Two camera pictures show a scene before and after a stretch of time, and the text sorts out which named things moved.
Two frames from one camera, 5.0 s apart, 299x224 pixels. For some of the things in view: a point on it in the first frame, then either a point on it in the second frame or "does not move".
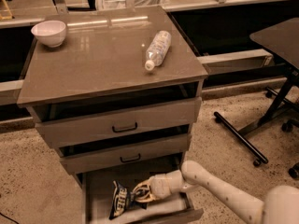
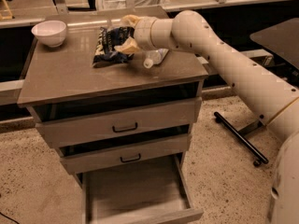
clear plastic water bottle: [158, 49] does not move
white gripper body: [158, 184] -> [144, 33]
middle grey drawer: [95, 161] does not move
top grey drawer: [121, 124] does not move
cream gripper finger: [147, 199] -> [129, 46]
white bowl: [51, 33] does not move
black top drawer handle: [123, 130] does not move
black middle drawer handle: [132, 160] does not move
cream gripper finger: [149, 183] -> [130, 20]
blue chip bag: [122, 201] -> [108, 38]
